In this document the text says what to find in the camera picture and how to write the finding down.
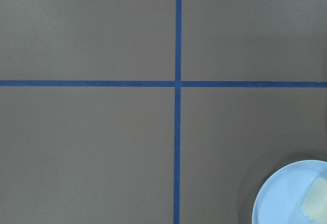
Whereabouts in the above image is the white steamed bun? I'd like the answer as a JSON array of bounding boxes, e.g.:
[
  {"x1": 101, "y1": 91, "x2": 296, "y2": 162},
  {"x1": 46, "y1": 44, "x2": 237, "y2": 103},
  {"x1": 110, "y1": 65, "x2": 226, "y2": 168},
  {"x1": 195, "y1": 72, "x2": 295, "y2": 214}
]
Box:
[{"x1": 301, "y1": 177, "x2": 326, "y2": 223}]

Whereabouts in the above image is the light blue plate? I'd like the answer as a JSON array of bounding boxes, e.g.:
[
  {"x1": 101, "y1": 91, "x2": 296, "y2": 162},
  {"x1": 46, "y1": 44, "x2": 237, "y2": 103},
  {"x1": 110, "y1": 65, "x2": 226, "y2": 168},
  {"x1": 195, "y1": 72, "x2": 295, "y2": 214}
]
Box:
[{"x1": 251, "y1": 160, "x2": 326, "y2": 223}]

